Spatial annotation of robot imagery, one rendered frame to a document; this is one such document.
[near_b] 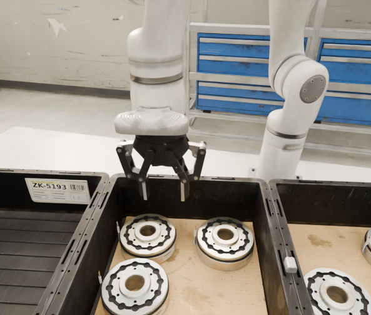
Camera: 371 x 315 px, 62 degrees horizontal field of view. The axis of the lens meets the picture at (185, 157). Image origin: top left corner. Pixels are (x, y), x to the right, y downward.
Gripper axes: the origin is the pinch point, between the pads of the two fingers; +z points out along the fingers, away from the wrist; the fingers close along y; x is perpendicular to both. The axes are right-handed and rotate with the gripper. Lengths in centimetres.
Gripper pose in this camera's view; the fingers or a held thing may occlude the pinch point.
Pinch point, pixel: (164, 190)
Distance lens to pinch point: 51.8
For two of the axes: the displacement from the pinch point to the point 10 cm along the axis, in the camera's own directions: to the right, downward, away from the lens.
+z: 0.2, 8.5, 5.3
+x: -0.8, 5.3, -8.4
